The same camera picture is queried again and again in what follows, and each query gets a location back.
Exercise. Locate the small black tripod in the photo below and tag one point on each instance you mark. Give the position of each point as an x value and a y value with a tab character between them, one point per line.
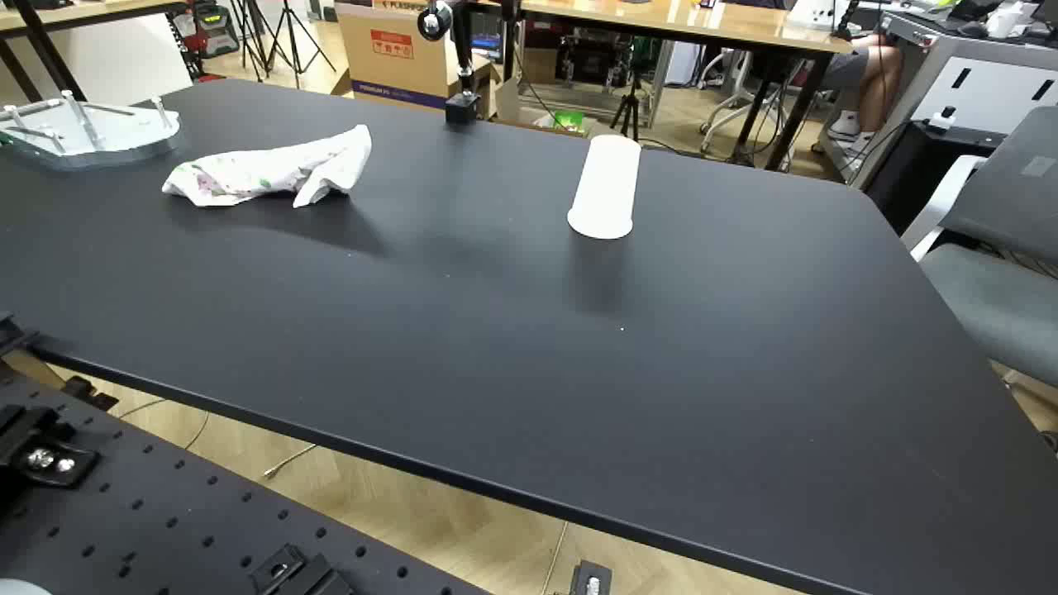
629	107

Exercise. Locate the small silver bracket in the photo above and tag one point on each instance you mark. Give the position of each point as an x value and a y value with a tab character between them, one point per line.
590	580

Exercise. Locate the long wooden table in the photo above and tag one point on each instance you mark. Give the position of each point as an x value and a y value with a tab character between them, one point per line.
704	26

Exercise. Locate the person's bare leg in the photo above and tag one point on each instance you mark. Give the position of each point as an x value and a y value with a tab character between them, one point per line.
877	83

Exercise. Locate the white cloth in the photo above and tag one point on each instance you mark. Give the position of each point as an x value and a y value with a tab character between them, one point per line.
266	173

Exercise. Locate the grey cabinet with slots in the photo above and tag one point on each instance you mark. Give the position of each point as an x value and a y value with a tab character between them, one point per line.
971	102

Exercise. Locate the black bracket on plate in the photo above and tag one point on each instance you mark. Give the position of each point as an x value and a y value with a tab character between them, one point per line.
299	574

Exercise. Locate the brown cardboard box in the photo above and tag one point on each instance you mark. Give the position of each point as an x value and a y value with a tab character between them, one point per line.
391	54

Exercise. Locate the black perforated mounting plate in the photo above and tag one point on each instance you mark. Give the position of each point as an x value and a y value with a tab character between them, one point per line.
167	518

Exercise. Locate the tall black tripod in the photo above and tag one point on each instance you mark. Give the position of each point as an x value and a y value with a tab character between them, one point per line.
290	36

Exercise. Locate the white panel board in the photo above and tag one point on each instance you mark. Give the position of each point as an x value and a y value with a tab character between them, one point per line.
120	60

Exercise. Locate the white cup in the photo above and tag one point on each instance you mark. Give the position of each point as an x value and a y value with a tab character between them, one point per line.
605	185

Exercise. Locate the black clamp with silver bolts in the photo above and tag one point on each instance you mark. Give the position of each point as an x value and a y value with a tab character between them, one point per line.
45	453

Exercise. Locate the grey office chair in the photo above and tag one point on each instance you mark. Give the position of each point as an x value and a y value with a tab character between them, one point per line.
996	275

